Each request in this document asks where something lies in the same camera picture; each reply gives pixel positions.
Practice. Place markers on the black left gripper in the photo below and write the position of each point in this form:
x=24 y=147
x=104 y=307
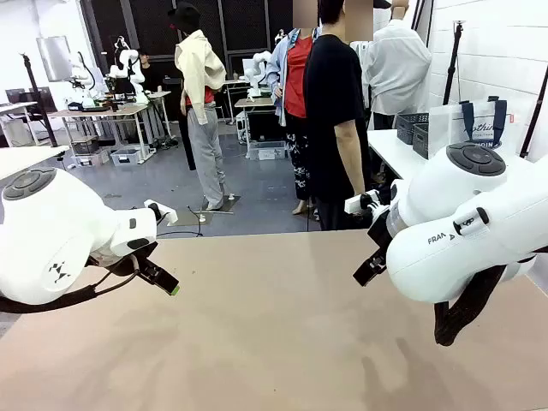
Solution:
x=135 y=259

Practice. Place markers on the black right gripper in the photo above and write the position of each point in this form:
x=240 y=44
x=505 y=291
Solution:
x=380 y=235

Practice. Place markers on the grey plastic basket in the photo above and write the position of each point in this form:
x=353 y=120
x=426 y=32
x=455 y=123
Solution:
x=421 y=141
x=409 y=124

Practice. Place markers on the translucent white shopping bag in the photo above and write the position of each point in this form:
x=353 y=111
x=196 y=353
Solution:
x=449 y=124

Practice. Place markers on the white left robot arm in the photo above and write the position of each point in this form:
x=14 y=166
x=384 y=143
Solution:
x=51 y=231

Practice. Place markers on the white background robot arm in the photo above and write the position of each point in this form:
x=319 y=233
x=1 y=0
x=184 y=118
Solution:
x=128 y=64
x=83 y=73
x=259 y=68

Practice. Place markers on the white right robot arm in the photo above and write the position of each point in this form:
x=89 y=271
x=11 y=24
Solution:
x=462 y=240

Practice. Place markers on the person's right forearm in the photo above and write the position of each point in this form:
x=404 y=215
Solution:
x=349 y=158

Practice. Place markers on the metal floor plate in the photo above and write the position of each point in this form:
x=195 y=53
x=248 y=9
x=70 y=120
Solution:
x=184 y=219

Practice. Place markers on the white side table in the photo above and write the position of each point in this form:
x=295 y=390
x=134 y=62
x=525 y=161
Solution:
x=389 y=150

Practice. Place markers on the clear plastic storage box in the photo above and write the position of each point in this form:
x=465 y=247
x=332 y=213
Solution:
x=267 y=150
x=126 y=157
x=87 y=159

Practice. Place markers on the person in black T-shirt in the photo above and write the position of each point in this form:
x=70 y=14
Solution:
x=329 y=107

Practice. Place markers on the wooden-top background table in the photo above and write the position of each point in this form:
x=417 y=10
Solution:
x=98 y=112

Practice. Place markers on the small wooden-top table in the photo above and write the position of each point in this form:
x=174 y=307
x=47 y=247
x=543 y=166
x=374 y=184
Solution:
x=254 y=103

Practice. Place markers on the seated person in black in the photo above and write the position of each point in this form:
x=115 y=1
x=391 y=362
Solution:
x=150 y=77

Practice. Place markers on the mannequin with beige jacket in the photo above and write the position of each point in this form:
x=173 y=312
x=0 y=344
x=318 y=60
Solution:
x=201 y=77

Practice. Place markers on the mannequin with red top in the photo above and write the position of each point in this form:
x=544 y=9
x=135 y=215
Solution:
x=295 y=77

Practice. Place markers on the black tripod stand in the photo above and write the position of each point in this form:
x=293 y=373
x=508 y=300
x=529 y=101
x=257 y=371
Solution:
x=36 y=98
x=533 y=124
x=453 y=64

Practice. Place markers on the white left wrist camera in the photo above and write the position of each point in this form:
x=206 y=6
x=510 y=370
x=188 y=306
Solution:
x=164 y=212

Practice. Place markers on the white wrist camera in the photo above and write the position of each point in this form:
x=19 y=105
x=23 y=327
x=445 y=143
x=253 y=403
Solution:
x=164 y=212
x=355 y=204

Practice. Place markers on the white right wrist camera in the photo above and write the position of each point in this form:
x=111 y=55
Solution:
x=355 y=204

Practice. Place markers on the mannequin base plate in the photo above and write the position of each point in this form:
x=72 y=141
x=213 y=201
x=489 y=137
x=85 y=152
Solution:
x=229 y=204

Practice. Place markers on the grey wall panel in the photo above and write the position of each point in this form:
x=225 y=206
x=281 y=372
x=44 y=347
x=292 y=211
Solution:
x=53 y=57

